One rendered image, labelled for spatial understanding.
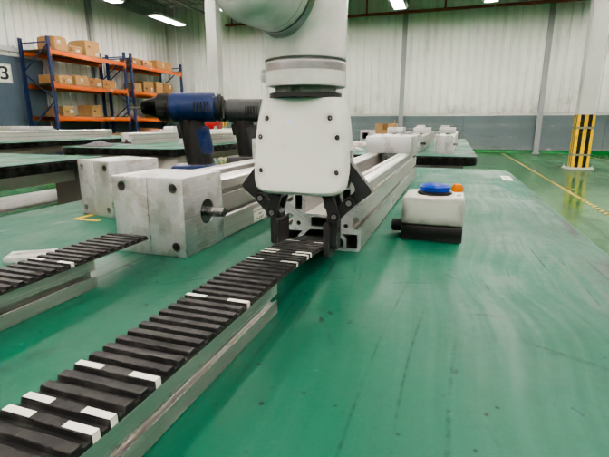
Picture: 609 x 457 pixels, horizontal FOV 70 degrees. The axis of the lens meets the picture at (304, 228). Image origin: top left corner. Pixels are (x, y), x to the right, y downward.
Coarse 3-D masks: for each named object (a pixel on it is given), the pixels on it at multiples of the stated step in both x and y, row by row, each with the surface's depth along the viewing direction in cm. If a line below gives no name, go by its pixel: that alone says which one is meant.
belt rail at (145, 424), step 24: (264, 312) 34; (240, 336) 31; (192, 360) 25; (216, 360) 27; (168, 384) 23; (192, 384) 25; (144, 408) 21; (168, 408) 23; (120, 432) 19; (144, 432) 21; (96, 456) 18; (120, 456) 20
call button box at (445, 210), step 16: (416, 192) 62; (432, 192) 61; (448, 192) 61; (416, 208) 59; (432, 208) 58; (448, 208) 58; (464, 208) 57; (400, 224) 63; (416, 224) 60; (432, 224) 59; (448, 224) 58; (432, 240) 59; (448, 240) 59
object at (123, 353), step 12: (108, 348) 25; (120, 348) 24; (132, 348) 24; (96, 360) 24; (108, 360) 23; (120, 360) 23; (132, 360) 23; (144, 360) 24; (156, 360) 24; (168, 360) 23; (180, 360) 23; (144, 372) 23; (156, 372) 22; (168, 372) 22
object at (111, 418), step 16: (48, 384) 21; (64, 384) 21; (32, 400) 20; (48, 400) 20; (64, 400) 20; (80, 400) 20; (96, 400) 20; (112, 400) 20; (128, 400) 20; (64, 416) 19; (80, 416) 19; (96, 416) 19; (112, 416) 19
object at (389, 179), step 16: (368, 160) 95; (384, 160) 85; (400, 160) 89; (368, 176) 60; (384, 176) 70; (400, 176) 91; (352, 192) 53; (384, 192) 71; (400, 192) 93; (288, 208) 56; (304, 208) 56; (320, 208) 59; (368, 208) 58; (384, 208) 72; (304, 224) 56; (320, 224) 57; (352, 224) 54; (368, 224) 59; (352, 240) 58
